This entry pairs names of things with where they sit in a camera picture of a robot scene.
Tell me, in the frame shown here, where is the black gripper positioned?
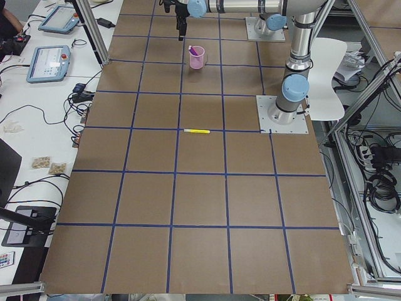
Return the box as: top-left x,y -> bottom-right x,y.
159,0 -> 190,41

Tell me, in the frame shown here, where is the purple pen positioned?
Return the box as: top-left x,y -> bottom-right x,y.
189,46 -> 199,57

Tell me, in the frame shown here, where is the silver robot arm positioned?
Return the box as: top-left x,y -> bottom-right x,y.
159,0 -> 326,125

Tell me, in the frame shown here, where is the pink mesh cup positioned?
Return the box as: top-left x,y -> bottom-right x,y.
189,46 -> 205,70

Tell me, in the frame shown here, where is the black power adapter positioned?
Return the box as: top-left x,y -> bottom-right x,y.
96,18 -> 115,28

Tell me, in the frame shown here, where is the yellow pen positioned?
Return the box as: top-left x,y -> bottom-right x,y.
183,129 -> 211,134

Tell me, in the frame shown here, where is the far teach pendant tablet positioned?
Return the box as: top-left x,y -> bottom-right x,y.
38,5 -> 80,34

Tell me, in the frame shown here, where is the teach pendant tablet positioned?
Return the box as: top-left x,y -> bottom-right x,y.
38,5 -> 80,34
26,45 -> 71,83

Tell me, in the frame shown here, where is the near teach pendant tablet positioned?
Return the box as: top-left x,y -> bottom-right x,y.
26,45 -> 71,83

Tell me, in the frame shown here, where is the white chair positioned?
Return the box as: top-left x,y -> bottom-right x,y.
308,38 -> 347,121

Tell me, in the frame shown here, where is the person in black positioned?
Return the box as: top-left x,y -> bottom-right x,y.
1,1 -> 27,61

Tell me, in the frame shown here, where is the snack bag right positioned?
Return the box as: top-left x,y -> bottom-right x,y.
48,162 -> 67,175

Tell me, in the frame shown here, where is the snack bag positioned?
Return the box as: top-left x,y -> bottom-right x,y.
31,156 -> 51,169
48,162 -> 67,175

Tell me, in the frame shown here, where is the snack bag left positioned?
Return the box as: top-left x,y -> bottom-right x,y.
31,156 -> 51,169

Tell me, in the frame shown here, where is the crumpled white tissue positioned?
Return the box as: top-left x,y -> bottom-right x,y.
3,120 -> 24,134

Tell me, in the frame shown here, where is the white power strip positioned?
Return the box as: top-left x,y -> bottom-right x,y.
355,144 -> 375,172

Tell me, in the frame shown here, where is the black device on stand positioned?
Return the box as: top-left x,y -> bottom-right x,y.
1,206 -> 56,247

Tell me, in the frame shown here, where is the small remote control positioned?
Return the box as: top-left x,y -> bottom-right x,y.
0,251 -> 15,268

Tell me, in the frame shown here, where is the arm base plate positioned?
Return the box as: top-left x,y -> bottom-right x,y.
245,16 -> 286,43
256,95 -> 309,134

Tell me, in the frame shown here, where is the aluminium frame post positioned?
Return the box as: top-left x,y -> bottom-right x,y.
71,0 -> 110,66

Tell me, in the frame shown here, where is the black cable bundle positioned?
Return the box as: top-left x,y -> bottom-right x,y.
0,70 -> 104,148

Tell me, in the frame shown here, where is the under-table cable bundle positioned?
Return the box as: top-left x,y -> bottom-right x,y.
365,169 -> 401,216

